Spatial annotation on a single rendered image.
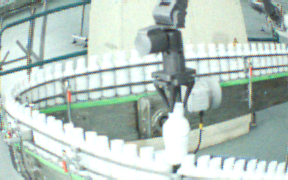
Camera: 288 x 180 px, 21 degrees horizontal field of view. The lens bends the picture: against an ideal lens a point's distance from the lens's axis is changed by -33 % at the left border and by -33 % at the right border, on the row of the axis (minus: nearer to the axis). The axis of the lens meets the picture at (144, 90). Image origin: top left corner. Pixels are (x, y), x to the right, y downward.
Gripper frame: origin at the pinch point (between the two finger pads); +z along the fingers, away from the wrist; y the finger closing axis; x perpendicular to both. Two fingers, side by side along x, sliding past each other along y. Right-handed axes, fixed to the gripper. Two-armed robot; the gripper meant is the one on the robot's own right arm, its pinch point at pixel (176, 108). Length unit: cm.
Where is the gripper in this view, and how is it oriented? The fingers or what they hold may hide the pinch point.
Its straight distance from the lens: 267.0
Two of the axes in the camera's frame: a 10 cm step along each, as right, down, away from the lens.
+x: 6.7, 1.3, -7.3
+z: 0.5, 9.7, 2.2
